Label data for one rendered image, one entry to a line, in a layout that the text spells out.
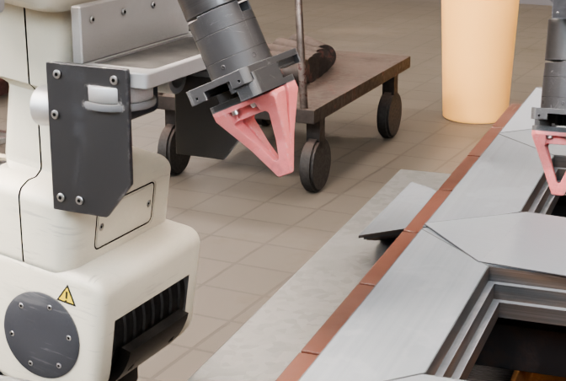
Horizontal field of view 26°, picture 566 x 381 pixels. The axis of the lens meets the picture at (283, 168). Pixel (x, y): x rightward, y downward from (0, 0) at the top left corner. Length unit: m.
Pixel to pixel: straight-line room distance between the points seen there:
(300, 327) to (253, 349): 0.09
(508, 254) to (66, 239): 0.48
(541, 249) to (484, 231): 0.07
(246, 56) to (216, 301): 2.43
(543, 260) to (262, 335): 0.41
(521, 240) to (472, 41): 4.14
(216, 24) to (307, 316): 0.61
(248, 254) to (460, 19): 1.99
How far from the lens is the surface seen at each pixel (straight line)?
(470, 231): 1.32
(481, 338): 1.15
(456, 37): 5.44
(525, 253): 1.27
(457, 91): 5.49
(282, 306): 1.60
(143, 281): 1.42
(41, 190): 1.37
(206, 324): 3.29
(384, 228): 1.77
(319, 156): 4.38
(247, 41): 1.05
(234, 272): 3.65
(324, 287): 1.66
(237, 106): 1.05
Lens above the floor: 1.28
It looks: 16 degrees down
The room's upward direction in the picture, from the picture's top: straight up
